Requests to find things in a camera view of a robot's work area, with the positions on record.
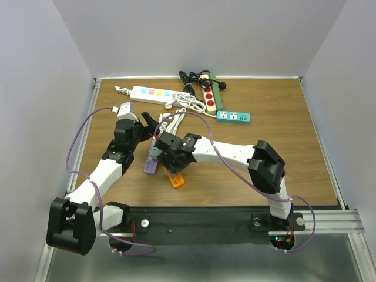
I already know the orange power strip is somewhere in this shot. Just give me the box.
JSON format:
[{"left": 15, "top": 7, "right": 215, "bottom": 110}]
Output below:
[{"left": 164, "top": 168, "right": 185, "bottom": 190}]

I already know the purple power strip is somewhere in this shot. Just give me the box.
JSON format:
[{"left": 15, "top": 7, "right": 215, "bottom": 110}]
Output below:
[{"left": 143, "top": 141, "right": 159, "bottom": 176}]

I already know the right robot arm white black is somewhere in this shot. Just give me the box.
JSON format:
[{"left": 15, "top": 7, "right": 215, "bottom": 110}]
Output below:
[{"left": 155, "top": 132, "right": 293, "bottom": 226}]

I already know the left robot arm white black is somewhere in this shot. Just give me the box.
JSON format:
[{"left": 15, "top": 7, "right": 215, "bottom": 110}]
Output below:
[{"left": 46, "top": 112, "right": 157, "bottom": 255}]

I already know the green charger plug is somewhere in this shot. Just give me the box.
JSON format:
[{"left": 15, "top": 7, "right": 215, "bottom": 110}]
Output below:
[{"left": 150, "top": 147, "right": 160, "bottom": 160}]

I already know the white multicolour power strip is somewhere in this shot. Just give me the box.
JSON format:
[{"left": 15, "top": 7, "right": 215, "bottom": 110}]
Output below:
[{"left": 127, "top": 86, "right": 190, "bottom": 106}]

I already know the beige red power strip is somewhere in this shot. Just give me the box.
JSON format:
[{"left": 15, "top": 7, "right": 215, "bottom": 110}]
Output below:
[{"left": 199, "top": 72, "right": 217, "bottom": 118}]

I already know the teal power strip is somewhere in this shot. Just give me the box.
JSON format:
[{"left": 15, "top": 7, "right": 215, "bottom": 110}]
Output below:
[{"left": 216, "top": 110, "right": 251, "bottom": 125}]

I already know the dark green power strip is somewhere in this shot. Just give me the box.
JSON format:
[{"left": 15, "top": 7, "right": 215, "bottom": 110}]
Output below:
[{"left": 209, "top": 72, "right": 224, "bottom": 110}]

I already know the white coiled cord purple strip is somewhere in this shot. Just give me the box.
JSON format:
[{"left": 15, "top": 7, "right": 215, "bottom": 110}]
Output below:
[{"left": 159, "top": 113, "right": 170, "bottom": 133}]

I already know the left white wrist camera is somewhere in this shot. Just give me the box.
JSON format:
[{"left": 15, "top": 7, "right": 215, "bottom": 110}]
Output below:
[{"left": 117, "top": 102, "right": 138, "bottom": 122}]

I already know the white cord bundle centre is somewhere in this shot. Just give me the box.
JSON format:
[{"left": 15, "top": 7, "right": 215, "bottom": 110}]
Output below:
[{"left": 160, "top": 93, "right": 218, "bottom": 135}]

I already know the black power cord bundle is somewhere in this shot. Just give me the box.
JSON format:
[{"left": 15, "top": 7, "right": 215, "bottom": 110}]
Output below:
[{"left": 178, "top": 69, "right": 228, "bottom": 103}]

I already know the left aluminium rail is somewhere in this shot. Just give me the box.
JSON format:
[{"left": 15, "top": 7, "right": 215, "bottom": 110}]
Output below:
[{"left": 66, "top": 78, "right": 102, "bottom": 195}]

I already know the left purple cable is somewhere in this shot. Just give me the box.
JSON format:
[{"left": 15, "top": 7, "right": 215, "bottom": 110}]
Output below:
[{"left": 65, "top": 107, "right": 157, "bottom": 257}]

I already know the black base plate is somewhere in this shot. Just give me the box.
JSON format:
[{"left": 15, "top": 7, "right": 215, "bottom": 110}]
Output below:
[{"left": 109, "top": 206, "right": 306, "bottom": 246}]

